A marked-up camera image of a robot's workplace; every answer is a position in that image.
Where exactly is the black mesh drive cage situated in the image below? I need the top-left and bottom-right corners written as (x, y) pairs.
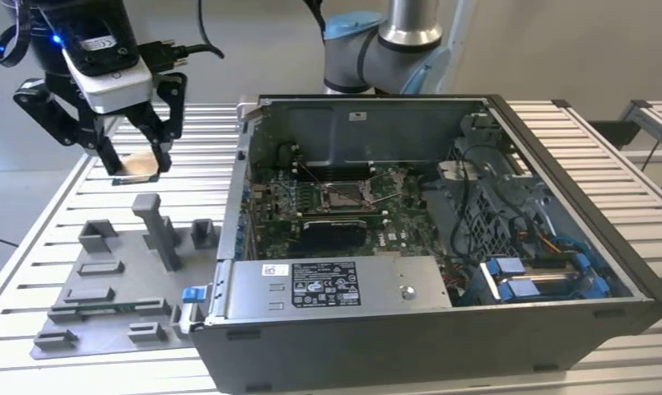
top-left (421, 176), bottom-right (534, 268)

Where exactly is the black graphics card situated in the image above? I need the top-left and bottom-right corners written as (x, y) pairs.
top-left (299, 219), bottom-right (367, 250)

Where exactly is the blue wire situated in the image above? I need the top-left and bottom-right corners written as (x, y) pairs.
top-left (548, 234), bottom-right (590, 259)

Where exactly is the black open PC case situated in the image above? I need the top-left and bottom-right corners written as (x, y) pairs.
top-left (188, 93), bottom-right (662, 392)

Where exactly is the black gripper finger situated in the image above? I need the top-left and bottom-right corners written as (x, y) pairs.
top-left (11, 77), bottom-right (124, 177)
top-left (124, 72), bottom-right (188, 174)

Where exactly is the silver power supply with label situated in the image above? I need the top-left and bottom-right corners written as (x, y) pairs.
top-left (219, 254), bottom-right (454, 322)

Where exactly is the black camera cable with plug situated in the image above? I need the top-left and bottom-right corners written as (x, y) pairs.
top-left (138, 0), bottom-right (226, 72)

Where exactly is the black flat ribbon cable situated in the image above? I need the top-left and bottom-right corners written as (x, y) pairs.
top-left (0, 0), bottom-right (35, 67)

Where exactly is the grey parts rack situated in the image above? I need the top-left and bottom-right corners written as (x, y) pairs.
top-left (28, 193), bottom-right (226, 361)

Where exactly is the grey-blue plastic shroud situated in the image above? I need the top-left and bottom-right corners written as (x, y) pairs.
top-left (448, 113), bottom-right (546, 198)

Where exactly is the silver CPU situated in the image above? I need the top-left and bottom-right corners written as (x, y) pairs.
top-left (112, 151), bottom-right (162, 185)

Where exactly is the black RAM slot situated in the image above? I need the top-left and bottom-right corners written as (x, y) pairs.
top-left (301, 209), bottom-right (385, 219)
top-left (299, 161), bottom-right (374, 170)

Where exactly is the CPU socket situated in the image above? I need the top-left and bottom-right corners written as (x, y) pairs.
top-left (318, 180), bottom-right (374, 213)

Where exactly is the hard disk in blue carrier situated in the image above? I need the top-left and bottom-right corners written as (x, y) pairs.
top-left (476, 251), bottom-right (612, 306)

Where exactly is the green RAM stick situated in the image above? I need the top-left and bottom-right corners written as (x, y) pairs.
top-left (49, 300), bottom-right (164, 316)

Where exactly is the black box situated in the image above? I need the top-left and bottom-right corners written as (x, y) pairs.
top-left (586, 119), bottom-right (640, 151)

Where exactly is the green motherboard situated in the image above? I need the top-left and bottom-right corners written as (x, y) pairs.
top-left (244, 164), bottom-right (458, 264)

